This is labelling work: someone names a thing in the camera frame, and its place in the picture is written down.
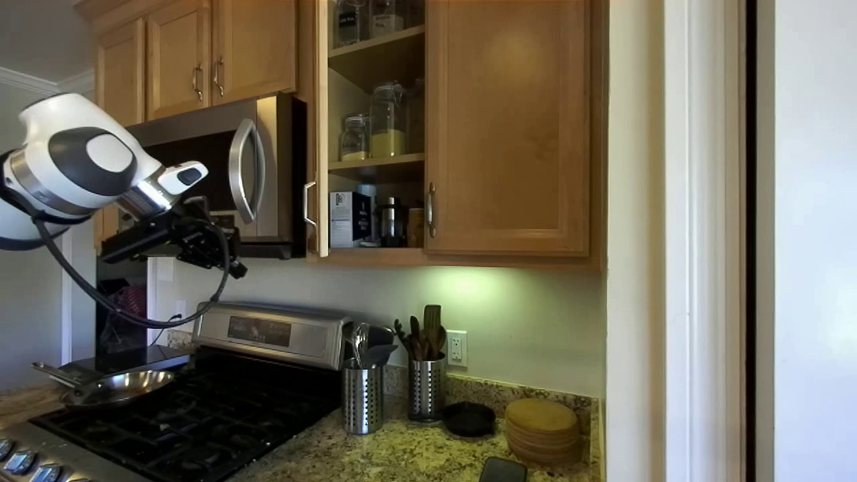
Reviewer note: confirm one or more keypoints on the steel glass pepper grinder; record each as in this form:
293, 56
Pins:
393, 222

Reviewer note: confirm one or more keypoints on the stainless steel microwave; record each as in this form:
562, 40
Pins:
258, 177

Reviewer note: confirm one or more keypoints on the small black bowl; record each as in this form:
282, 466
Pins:
471, 419

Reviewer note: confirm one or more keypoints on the wooden cutting board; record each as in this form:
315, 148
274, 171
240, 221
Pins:
27, 404

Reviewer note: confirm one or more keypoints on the small perforated steel holder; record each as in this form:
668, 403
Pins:
427, 388

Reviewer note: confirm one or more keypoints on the pale spice jar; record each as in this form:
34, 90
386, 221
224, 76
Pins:
385, 17

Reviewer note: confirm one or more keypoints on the small wooden cabinet door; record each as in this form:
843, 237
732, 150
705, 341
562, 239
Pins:
179, 56
255, 48

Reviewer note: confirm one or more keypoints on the black plastic spoon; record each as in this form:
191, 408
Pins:
381, 344

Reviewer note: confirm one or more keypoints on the light wooden cabinet door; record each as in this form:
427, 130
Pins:
510, 124
315, 107

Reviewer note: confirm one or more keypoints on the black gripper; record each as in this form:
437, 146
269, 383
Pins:
202, 237

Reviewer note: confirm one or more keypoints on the white door frame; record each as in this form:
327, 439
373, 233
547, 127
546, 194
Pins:
705, 241

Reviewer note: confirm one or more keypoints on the dark spice jar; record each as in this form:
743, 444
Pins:
349, 23

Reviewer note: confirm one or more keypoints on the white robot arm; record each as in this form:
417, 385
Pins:
81, 164

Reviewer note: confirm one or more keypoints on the black plastic turner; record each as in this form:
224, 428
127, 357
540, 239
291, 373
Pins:
436, 329

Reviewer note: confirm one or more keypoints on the steel frying pan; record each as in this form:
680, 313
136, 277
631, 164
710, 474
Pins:
117, 383

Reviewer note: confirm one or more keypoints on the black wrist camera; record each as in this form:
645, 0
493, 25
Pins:
143, 239

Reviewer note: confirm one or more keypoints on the white carton box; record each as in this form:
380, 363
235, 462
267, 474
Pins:
341, 221

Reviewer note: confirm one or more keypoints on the white room door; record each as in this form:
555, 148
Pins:
818, 269

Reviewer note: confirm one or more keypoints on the short jar yellow contents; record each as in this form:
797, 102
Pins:
353, 140

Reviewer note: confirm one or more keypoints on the silver stove knob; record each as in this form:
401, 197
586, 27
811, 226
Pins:
48, 472
5, 448
19, 462

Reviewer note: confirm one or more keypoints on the metal serving spoon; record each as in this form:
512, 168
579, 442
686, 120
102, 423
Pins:
354, 341

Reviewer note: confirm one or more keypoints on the brown spice can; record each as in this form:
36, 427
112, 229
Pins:
417, 229

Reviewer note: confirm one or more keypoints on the wooden cabinet body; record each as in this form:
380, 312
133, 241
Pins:
377, 53

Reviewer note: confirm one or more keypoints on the tall jar yellow contents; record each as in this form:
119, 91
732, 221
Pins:
386, 124

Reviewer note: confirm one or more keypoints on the white wall outlet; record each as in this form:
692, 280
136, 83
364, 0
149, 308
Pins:
457, 348

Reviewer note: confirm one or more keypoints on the large perforated steel utensil holder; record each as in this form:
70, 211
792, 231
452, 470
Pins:
364, 403

